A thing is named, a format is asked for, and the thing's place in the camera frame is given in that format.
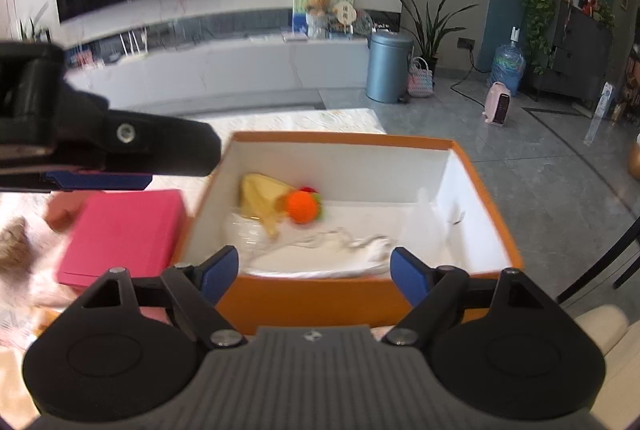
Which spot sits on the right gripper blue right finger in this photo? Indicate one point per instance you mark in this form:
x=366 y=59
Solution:
x=412 y=277

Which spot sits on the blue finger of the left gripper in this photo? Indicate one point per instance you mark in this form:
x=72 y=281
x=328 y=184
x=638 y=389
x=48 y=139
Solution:
x=86 y=181

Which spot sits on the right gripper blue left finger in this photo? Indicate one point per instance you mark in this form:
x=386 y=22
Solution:
x=215 y=275

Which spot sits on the yellow cloth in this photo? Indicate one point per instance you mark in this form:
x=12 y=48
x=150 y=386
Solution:
x=262 y=198

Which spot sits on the grey beige drawstring cloth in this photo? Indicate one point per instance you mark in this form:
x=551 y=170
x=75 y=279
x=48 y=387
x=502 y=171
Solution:
x=333 y=254

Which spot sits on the brown fluffy towel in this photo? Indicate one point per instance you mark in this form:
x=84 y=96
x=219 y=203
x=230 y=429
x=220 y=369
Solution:
x=15 y=253

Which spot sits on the orange crochet carrot toy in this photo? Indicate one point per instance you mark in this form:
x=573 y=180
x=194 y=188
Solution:
x=303 y=206

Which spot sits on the red-brown sponge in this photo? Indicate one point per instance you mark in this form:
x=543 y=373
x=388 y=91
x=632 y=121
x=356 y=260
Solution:
x=63 y=209

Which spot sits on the pink Wonderlab box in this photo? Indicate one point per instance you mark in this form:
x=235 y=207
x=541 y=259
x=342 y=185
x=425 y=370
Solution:
x=137 y=231

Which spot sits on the orange cardboard box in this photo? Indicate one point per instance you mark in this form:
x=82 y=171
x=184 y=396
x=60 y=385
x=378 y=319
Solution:
x=422 y=193

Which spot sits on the white wifi router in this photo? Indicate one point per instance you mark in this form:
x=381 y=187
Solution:
x=134 y=44

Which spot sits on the pink small heater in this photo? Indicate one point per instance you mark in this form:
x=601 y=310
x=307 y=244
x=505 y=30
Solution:
x=497 y=104

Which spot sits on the pastel woven basket bag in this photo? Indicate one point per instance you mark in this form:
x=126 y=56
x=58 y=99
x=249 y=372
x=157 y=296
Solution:
x=420 y=79

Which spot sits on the white marble TV cabinet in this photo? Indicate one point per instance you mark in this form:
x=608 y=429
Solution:
x=242 y=69

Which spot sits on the blue-grey trash bin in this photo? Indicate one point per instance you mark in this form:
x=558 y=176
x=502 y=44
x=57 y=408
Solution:
x=388 y=67

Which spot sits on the blue water jug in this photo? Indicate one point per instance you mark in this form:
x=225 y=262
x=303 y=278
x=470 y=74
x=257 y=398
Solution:
x=509 y=63

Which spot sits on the potted long-leaf plant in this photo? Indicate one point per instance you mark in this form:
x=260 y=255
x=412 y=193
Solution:
x=429 y=28

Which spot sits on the teddy bear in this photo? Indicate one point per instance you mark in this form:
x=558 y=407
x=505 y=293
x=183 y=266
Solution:
x=317 y=18

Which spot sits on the dark cabinet with plants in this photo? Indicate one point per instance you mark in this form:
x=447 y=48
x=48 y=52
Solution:
x=567 y=46

